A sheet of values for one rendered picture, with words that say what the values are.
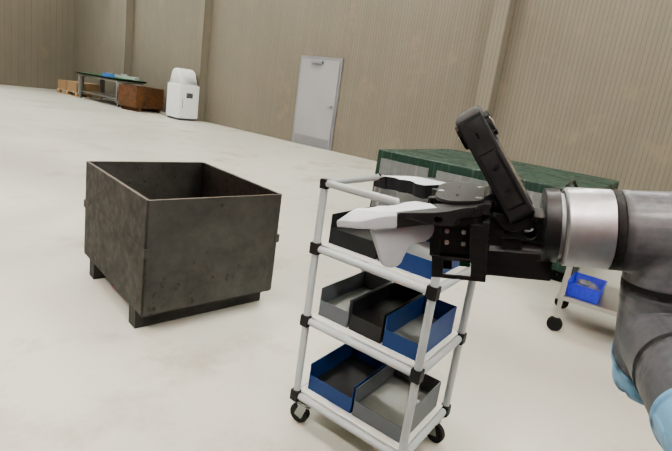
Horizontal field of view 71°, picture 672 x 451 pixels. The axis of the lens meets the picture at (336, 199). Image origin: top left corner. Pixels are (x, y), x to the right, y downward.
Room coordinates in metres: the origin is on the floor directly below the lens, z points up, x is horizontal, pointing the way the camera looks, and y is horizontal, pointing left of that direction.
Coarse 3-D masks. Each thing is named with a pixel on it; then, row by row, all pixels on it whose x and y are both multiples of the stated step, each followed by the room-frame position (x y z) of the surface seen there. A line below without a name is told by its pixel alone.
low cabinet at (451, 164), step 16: (384, 160) 4.93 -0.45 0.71; (400, 160) 4.83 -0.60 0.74; (416, 160) 4.72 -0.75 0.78; (432, 160) 4.63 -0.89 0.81; (448, 160) 4.83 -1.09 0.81; (464, 160) 5.08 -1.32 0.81; (416, 176) 4.70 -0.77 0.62; (432, 176) 4.61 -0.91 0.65; (448, 176) 4.51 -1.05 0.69; (464, 176) 4.41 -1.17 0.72; (480, 176) 4.33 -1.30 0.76; (528, 176) 4.39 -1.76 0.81; (544, 176) 4.60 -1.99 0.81; (560, 176) 4.82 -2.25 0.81; (576, 176) 5.06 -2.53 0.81; (592, 176) 5.33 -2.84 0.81; (384, 192) 4.89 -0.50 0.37; (528, 192) 4.07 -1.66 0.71; (560, 272) 3.88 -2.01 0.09
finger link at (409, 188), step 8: (384, 176) 0.55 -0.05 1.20; (392, 176) 0.55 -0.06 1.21; (400, 176) 0.55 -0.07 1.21; (408, 176) 0.55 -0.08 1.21; (376, 184) 0.56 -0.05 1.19; (384, 184) 0.55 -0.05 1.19; (392, 184) 0.55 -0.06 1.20; (400, 184) 0.53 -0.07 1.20; (408, 184) 0.53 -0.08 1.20; (416, 184) 0.51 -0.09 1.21; (424, 184) 0.51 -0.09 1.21; (432, 184) 0.51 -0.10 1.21; (440, 184) 0.51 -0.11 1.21; (400, 192) 0.55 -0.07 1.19; (408, 192) 0.53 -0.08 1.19; (416, 192) 0.51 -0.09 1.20; (424, 192) 0.51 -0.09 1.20; (400, 200) 0.55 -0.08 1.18; (408, 200) 0.54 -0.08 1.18; (416, 200) 0.53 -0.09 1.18; (424, 200) 0.52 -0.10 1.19
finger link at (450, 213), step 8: (432, 208) 0.42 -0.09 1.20; (440, 208) 0.42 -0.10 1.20; (448, 208) 0.42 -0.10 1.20; (456, 208) 0.42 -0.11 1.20; (464, 208) 0.42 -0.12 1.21; (472, 208) 0.42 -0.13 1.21; (400, 216) 0.41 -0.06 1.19; (408, 216) 0.41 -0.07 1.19; (416, 216) 0.41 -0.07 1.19; (424, 216) 0.41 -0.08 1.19; (432, 216) 0.41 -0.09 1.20; (440, 216) 0.41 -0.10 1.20; (448, 216) 0.41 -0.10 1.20; (456, 216) 0.42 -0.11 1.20; (464, 216) 0.42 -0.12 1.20; (472, 216) 0.42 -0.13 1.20; (400, 224) 0.41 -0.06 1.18; (408, 224) 0.42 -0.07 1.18; (416, 224) 0.42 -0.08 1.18; (424, 224) 0.42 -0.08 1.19; (432, 224) 0.41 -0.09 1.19; (440, 224) 0.41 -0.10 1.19; (448, 224) 0.41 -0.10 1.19; (456, 224) 0.42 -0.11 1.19
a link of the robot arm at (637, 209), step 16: (624, 192) 0.42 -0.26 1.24; (640, 192) 0.42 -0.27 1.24; (656, 192) 0.42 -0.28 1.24; (624, 208) 0.40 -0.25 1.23; (640, 208) 0.40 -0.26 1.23; (656, 208) 0.40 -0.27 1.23; (624, 224) 0.39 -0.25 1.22; (640, 224) 0.39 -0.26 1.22; (656, 224) 0.39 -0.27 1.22; (624, 240) 0.39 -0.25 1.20; (640, 240) 0.39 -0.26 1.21; (656, 240) 0.39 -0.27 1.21; (624, 256) 0.39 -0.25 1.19; (640, 256) 0.39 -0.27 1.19; (656, 256) 0.39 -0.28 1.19; (624, 272) 0.42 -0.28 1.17; (640, 272) 0.40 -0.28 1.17; (656, 272) 0.39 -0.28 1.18; (656, 288) 0.39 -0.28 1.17
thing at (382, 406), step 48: (336, 240) 1.64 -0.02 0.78; (336, 288) 1.74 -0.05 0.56; (384, 288) 1.76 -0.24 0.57; (432, 288) 1.36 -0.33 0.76; (336, 336) 1.55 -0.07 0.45; (384, 336) 1.49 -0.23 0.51; (432, 336) 1.50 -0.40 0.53; (336, 384) 1.67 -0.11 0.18; (384, 384) 1.69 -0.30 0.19; (432, 384) 1.68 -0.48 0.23; (384, 432) 1.46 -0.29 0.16; (432, 432) 1.64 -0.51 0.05
